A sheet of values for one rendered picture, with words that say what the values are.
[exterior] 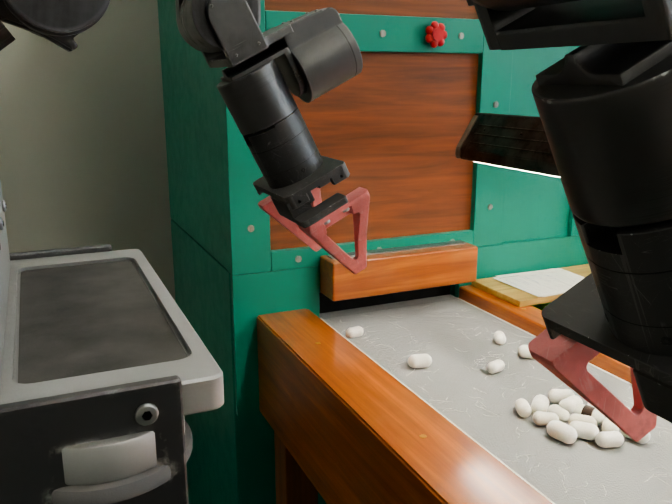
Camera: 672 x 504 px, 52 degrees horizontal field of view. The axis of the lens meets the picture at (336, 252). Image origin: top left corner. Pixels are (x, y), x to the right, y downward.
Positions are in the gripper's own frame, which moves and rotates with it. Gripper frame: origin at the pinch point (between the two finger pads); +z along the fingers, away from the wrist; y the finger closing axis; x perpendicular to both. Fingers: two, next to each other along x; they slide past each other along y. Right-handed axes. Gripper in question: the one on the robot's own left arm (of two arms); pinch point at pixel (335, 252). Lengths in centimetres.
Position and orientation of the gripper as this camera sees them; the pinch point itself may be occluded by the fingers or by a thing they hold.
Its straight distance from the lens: 68.3
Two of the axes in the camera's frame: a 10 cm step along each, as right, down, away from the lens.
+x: -8.2, 5.3, -2.4
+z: 4.1, 8.2, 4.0
